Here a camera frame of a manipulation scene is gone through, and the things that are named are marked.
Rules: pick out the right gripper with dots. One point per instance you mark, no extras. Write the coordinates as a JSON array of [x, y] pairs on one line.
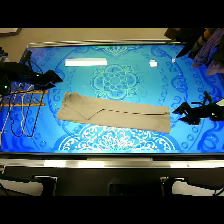
[[193, 111]]

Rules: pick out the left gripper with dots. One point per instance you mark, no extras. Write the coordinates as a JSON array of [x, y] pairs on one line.
[[45, 77]]

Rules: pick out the beige trousers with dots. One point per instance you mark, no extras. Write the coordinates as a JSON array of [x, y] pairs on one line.
[[116, 116]]

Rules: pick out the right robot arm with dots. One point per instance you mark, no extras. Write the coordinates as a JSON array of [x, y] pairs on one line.
[[210, 111]]

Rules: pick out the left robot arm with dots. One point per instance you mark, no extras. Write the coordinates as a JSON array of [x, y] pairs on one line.
[[16, 71]]

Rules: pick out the brown clothes hanger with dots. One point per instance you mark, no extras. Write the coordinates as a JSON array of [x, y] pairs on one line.
[[23, 104], [30, 92]]

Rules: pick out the black clothes hanger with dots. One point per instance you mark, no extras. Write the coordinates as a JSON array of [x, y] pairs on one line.
[[36, 116]]

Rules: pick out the purple garment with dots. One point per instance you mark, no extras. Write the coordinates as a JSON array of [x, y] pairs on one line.
[[210, 50]]

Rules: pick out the black garment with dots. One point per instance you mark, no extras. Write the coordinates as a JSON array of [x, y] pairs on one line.
[[186, 36]]

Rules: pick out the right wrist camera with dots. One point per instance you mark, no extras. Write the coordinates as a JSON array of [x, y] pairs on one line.
[[207, 96]]

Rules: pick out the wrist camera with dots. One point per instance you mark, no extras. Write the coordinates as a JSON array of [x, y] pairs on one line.
[[207, 96], [28, 56]]

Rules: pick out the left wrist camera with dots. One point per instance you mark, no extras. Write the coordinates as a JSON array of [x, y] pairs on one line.
[[28, 56]]

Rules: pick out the silver frame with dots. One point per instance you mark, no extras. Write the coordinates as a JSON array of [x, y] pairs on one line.
[[110, 163]]

